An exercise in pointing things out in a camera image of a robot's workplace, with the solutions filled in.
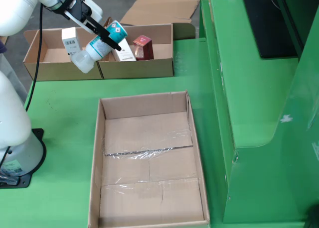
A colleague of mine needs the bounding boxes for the green metal shelf unit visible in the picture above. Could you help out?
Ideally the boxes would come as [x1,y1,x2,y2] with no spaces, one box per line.
[199,0,319,228]

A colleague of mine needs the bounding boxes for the tall white product carton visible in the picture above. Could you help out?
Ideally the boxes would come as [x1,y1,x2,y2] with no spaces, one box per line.
[111,37,137,62]

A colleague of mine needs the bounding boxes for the long black cable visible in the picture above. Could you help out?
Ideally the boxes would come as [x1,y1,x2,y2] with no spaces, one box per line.
[0,3,44,173]

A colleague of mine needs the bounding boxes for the large shallow cardboard tray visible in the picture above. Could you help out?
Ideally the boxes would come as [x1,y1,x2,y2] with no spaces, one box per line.
[87,90,211,228]

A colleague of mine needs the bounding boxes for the white spray bottle teal label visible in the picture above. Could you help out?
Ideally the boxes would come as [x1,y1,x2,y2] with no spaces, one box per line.
[71,19,128,74]

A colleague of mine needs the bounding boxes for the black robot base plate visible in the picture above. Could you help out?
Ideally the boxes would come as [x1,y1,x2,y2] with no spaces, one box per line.
[0,128,47,189]

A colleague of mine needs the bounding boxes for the white carton with barcode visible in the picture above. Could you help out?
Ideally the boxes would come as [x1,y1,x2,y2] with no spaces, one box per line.
[61,26,84,61]

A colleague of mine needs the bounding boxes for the person in purple top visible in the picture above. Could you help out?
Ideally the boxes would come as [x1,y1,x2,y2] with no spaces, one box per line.
[0,36,8,55]

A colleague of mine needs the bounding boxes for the dark red perfume box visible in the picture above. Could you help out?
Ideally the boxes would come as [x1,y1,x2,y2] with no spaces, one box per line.
[133,34,155,61]

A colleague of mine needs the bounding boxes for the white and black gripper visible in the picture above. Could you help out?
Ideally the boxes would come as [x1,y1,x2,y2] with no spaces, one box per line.
[41,0,122,51]

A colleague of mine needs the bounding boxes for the flattened cardboard sheets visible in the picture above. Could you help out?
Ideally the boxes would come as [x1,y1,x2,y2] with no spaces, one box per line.
[119,0,201,26]

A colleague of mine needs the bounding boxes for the open cardboard box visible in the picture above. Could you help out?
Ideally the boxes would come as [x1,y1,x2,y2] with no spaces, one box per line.
[96,17,174,79]
[22,26,104,81]

